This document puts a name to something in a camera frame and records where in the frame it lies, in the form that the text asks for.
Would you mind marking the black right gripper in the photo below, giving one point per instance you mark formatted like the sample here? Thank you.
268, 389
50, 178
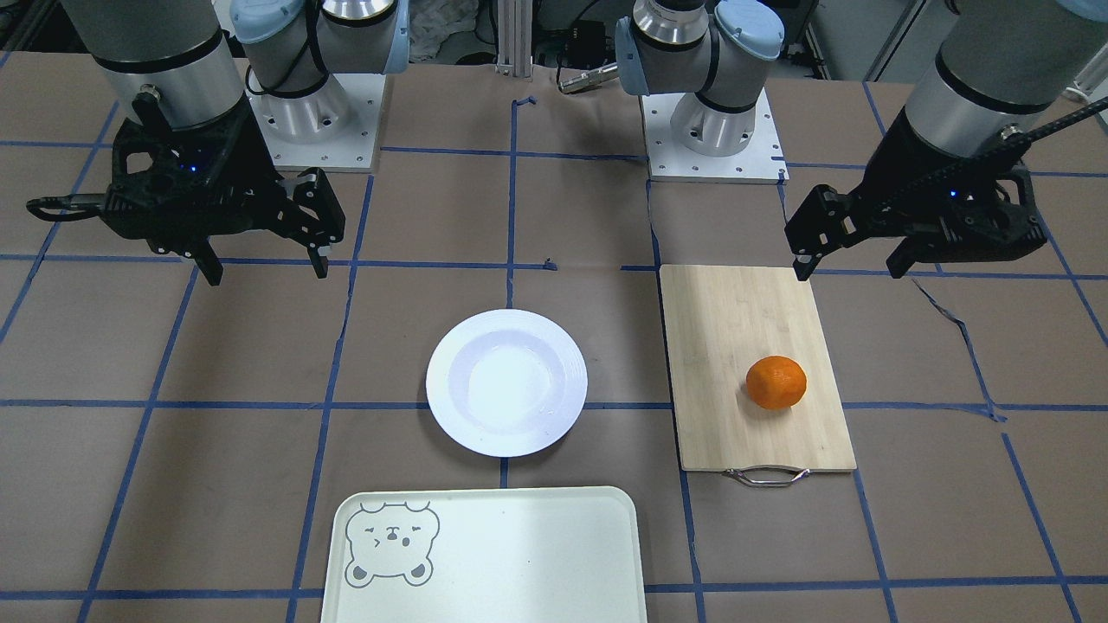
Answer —
251, 158

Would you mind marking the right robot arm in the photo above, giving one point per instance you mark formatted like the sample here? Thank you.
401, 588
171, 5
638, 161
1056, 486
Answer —
178, 51

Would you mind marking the white ceramic plate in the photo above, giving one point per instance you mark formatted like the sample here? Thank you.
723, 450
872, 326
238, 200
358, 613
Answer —
506, 383

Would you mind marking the aluminium frame post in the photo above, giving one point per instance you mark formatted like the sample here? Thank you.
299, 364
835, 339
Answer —
514, 20

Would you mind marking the orange fruit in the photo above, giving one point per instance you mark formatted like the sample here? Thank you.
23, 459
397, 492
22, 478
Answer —
776, 382

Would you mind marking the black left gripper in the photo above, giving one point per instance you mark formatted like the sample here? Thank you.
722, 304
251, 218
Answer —
916, 160

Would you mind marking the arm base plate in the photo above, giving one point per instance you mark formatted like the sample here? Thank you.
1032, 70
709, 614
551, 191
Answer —
346, 143
692, 160

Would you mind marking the pale green bear tray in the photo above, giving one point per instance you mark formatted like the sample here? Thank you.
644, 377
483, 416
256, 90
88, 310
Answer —
553, 554

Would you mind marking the bamboo cutting board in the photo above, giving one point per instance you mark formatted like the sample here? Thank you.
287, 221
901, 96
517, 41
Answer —
719, 320

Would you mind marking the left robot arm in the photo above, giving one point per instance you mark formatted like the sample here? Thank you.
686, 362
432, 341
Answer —
1001, 66

